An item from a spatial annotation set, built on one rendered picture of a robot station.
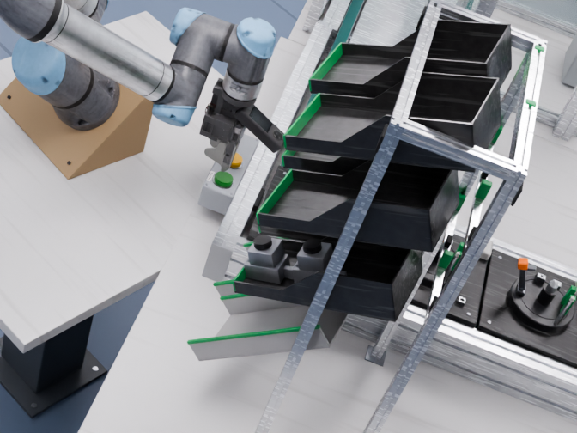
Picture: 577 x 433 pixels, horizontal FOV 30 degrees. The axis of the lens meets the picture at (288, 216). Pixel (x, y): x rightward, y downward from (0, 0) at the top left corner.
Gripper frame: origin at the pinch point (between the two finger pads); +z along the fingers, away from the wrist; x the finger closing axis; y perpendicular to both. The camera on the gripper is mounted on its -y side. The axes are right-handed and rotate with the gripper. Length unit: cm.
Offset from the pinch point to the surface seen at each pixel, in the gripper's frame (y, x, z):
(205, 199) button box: 2.1, 3.5, 7.6
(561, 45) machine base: -73, -123, 14
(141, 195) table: 15.8, 2.7, 14.2
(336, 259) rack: -25, 55, -39
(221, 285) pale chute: -8.9, 34.2, -2.5
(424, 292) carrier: -47.1, 10.4, 3.0
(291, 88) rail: -4.9, -39.4, 4.1
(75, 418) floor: 19, 4, 100
